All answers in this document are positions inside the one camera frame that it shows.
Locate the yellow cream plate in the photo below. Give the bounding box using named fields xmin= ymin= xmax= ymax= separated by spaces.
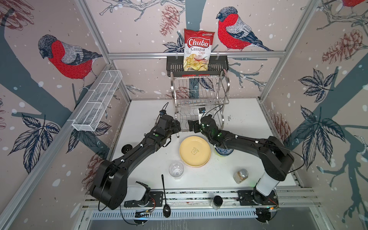
xmin=179 ymin=136 xmax=211 ymax=168

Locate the blue floral white bowl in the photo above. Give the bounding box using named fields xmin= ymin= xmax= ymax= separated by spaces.
xmin=215 ymin=148 xmax=234 ymax=156

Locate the clear drinking glass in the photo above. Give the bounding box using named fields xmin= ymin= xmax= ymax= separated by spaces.
xmin=169 ymin=162 xmax=184 ymax=180

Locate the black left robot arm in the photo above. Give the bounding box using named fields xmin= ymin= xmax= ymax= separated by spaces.
xmin=89 ymin=115 xmax=181 ymax=210

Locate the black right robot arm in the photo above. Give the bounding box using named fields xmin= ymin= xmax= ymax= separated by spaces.
xmin=188 ymin=115 xmax=294 ymax=204

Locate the chrome two-tier dish rack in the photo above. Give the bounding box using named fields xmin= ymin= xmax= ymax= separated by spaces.
xmin=170 ymin=71 xmax=230 ymax=132

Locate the black lid spice jar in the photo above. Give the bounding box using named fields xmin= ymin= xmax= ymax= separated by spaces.
xmin=121 ymin=144 xmax=133 ymax=155

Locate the silver lid spice jar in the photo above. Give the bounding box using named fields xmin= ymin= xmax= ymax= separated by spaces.
xmin=233 ymin=169 xmax=249 ymax=184

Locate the red cassava chips bag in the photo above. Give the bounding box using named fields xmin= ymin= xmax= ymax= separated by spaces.
xmin=184 ymin=29 xmax=215 ymax=60

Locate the black spoon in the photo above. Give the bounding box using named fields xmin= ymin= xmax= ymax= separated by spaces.
xmin=161 ymin=174 xmax=171 ymax=218

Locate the black wall shelf basket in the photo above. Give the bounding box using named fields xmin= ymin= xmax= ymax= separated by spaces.
xmin=166 ymin=56 xmax=229 ymax=77

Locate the black lid jar on rail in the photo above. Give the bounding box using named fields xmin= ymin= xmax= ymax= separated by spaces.
xmin=211 ymin=195 xmax=223 ymax=210

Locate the white wire mesh basket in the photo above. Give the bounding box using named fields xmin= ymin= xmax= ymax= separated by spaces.
xmin=72 ymin=70 xmax=122 ymax=132

